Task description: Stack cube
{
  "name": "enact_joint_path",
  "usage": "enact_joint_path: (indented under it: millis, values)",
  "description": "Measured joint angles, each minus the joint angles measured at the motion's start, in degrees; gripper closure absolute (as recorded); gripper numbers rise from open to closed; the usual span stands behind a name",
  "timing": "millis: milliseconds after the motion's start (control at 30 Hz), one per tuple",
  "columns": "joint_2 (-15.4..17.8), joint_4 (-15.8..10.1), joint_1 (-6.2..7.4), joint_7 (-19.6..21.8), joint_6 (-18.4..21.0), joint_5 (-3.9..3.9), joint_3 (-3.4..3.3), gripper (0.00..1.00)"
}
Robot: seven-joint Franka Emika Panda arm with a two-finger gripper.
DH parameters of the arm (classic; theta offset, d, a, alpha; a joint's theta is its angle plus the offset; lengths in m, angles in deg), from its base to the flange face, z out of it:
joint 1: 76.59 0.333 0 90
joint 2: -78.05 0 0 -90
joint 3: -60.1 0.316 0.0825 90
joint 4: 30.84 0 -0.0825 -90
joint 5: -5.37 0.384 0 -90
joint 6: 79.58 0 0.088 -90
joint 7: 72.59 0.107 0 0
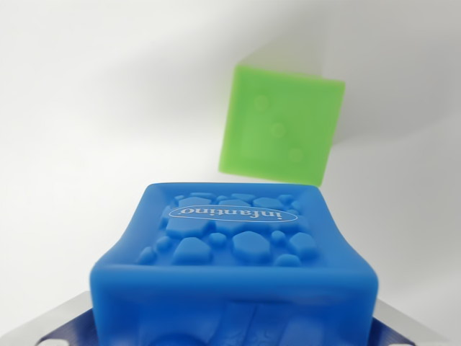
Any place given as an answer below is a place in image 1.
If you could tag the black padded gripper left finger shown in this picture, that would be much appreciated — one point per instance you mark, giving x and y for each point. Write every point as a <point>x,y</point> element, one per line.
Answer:
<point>61,324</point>

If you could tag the black padded gripper right finger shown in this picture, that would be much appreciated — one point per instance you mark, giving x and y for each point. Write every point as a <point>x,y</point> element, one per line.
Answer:
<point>392,329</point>

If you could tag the blue rubber embossed toy cube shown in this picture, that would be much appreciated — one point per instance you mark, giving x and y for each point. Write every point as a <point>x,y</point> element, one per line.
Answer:
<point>234,277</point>

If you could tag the green rubber embossed toy cube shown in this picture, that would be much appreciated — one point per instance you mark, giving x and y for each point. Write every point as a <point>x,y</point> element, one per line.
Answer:
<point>281,126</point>

